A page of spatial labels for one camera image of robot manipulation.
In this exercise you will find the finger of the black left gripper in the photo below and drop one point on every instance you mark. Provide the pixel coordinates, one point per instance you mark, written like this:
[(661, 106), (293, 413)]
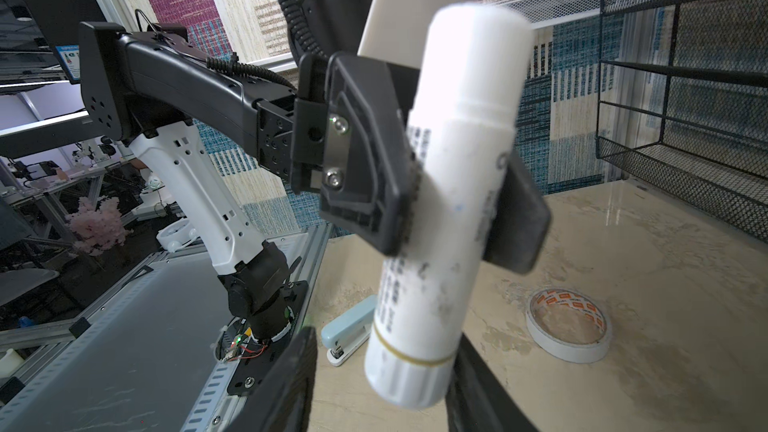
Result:
[(521, 223)]

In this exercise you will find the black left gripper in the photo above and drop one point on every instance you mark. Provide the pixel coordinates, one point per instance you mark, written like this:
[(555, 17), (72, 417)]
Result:
[(367, 162)]

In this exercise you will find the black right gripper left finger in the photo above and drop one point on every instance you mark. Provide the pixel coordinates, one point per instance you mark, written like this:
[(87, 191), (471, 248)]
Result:
[(283, 401)]

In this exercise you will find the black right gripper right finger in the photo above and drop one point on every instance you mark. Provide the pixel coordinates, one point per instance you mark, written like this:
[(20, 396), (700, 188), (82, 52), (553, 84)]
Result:
[(476, 400)]

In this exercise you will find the white glue stick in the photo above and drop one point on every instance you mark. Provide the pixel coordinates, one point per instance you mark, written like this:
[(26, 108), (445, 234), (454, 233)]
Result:
[(461, 130)]

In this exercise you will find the clear tape roll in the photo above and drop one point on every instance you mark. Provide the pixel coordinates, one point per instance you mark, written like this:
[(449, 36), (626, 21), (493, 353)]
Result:
[(568, 325)]

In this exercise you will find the pink artificial flowers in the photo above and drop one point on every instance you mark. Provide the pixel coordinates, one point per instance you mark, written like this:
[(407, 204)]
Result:
[(97, 226)]

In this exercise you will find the background computer monitor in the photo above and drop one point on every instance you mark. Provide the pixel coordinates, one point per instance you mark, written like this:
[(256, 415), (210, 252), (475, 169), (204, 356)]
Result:
[(69, 59)]

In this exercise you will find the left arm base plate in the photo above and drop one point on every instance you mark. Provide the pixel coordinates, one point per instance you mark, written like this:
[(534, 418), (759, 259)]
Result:
[(254, 349)]

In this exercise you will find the black wire mesh shelf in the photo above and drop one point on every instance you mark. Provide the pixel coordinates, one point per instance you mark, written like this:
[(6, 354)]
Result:
[(684, 107)]

